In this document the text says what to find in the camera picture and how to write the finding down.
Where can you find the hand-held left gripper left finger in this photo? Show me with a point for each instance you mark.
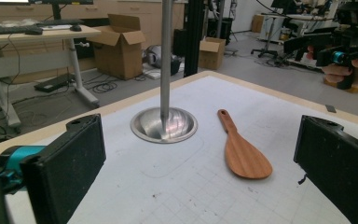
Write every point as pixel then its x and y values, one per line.
pixel 65 168

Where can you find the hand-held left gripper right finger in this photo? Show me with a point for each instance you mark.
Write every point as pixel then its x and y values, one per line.
pixel 338 165

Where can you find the wooden rice spoon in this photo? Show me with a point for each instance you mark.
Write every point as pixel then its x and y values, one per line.
pixel 245 158

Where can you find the metal utensil stand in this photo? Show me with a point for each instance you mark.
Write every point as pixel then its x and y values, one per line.
pixel 166 62

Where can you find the grey tape piece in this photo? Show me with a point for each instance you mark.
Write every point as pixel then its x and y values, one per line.
pixel 331 108

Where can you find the flat black device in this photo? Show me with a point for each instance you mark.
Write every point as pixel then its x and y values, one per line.
pixel 54 83

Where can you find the small cardboard box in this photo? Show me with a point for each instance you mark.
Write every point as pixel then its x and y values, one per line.
pixel 211 54

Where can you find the white grid mat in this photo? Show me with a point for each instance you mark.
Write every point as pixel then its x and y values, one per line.
pixel 183 186

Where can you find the large open cardboard box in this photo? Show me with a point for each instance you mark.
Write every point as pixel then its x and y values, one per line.
pixel 118 56

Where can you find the white foam board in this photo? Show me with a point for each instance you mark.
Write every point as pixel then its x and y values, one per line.
pixel 153 74

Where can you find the white desk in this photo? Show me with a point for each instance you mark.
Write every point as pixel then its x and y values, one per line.
pixel 43 35

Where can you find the black computer mouse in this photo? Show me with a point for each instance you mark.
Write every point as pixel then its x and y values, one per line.
pixel 75 28

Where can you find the grey rounded appliance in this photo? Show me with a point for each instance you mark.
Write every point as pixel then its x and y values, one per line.
pixel 154 56

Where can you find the black keyboard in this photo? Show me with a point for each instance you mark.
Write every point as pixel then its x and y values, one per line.
pixel 9 30

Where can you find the black metal frame post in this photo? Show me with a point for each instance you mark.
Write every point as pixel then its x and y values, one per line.
pixel 194 37

